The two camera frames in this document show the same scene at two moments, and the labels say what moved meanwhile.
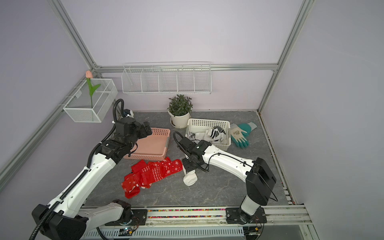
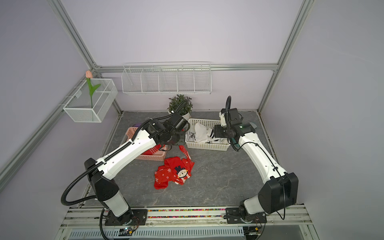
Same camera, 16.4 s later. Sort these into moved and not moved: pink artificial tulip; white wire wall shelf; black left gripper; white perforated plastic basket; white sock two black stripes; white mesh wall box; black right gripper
Moved: white sock two black stripes; black left gripper; black right gripper
Not moved: white wire wall shelf; white perforated plastic basket; pink artificial tulip; white mesh wall box
